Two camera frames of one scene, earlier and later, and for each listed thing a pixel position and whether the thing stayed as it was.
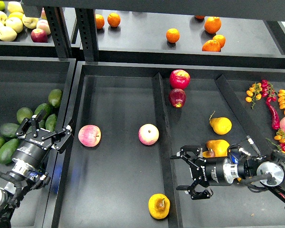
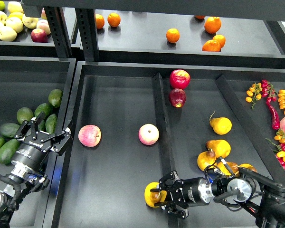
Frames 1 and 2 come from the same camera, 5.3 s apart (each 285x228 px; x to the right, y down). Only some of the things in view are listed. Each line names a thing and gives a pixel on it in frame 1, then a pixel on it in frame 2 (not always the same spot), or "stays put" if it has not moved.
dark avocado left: (9, 129) stays put
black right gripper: (209, 172) -> (186, 193)
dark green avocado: (42, 124) stays put
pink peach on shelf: (43, 24) stays put
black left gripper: (32, 150) stays put
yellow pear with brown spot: (159, 205) -> (151, 197)
